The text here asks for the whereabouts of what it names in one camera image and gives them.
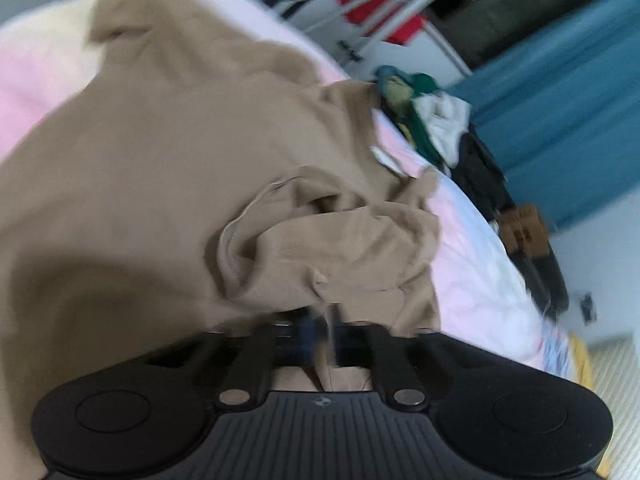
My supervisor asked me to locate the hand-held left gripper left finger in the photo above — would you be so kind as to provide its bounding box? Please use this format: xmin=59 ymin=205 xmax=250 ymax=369
xmin=141 ymin=311 xmax=324 ymax=411

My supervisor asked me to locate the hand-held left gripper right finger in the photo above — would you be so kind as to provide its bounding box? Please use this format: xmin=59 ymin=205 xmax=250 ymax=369
xmin=331 ymin=324 xmax=477 ymax=414

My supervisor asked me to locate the tan sweatshirt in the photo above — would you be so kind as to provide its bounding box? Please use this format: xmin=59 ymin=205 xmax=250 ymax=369
xmin=0 ymin=0 xmax=444 ymax=480

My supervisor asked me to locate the metal clothes rack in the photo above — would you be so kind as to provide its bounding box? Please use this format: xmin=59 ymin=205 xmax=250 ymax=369
xmin=271 ymin=0 xmax=474 ymax=76

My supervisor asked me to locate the pastel tie-dye blanket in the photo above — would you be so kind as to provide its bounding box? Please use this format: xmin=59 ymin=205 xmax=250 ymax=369
xmin=0 ymin=0 xmax=596 ymax=411

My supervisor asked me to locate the brown paper bag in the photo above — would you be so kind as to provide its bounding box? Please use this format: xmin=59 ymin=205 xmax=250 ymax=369
xmin=497 ymin=203 xmax=551 ymax=259

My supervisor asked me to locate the black jacket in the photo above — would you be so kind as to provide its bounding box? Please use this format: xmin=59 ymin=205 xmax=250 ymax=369
xmin=449 ymin=132 xmax=516 ymax=221

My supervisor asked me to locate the green garment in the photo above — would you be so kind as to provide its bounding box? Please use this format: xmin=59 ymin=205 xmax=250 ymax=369
xmin=399 ymin=72 xmax=452 ymax=171

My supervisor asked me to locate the white garment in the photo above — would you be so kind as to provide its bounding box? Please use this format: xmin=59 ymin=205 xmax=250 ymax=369
xmin=414 ymin=92 xmax=474 ymax=169

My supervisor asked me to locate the yellow-green garment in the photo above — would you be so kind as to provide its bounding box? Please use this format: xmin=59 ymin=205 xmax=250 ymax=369
xmin=384 ymin=77 xmax=416 ymax=121

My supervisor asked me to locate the blue garment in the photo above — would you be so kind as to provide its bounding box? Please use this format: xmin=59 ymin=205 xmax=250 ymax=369
xmin=374 ymin=64 xmax=416 ymax=91

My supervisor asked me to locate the dark window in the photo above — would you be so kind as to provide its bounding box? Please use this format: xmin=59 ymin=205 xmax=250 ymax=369
xmin=429 ymin=0 xmax=632 ymax=69

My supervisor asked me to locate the wall outlet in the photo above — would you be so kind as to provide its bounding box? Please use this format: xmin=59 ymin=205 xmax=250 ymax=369
xmin=577 ymin=292 xmax=596 ymax=326

